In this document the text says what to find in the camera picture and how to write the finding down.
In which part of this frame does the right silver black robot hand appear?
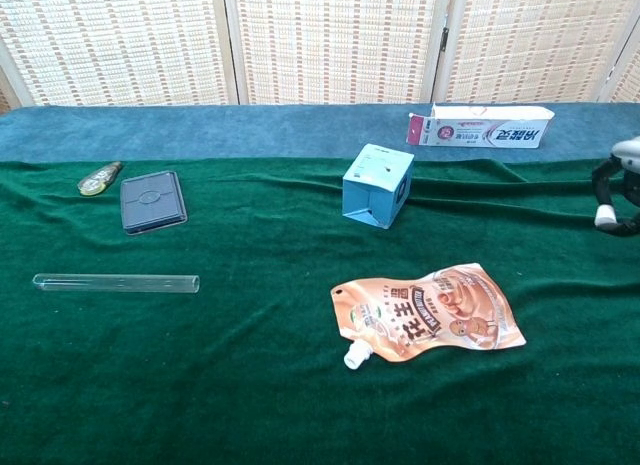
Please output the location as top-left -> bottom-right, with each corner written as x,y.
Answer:
591,138 -> 640,239

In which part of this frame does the small white cap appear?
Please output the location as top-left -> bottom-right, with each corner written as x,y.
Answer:
594,203 -> 617,230

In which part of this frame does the transparent glass test tube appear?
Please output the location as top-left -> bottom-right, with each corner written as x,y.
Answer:
32,273 -> 201,295

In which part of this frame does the white toothpaste box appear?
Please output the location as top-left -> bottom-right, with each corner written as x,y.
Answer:
405,102 -> 556,149

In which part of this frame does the small light blue box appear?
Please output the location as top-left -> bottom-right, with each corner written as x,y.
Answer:
341,143 -> 416,230

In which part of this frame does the orange spout pouch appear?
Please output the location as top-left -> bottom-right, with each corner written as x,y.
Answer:
329,262 -> 528,370

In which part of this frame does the bamboo folding screen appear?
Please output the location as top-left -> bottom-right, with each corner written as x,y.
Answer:
0,0 -> 640,111

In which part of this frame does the blue table cover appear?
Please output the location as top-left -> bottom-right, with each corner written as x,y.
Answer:
0,102 -> 640,165

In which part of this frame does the green velvet cloth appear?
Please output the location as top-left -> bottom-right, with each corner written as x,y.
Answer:
0,157 -> 640,465

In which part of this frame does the dark transparent card case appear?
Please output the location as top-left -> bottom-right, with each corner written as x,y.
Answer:
119,170 -> 189,236

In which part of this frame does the small yellowish clear bottle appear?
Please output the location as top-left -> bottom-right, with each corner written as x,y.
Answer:
77,160 -> 125,196

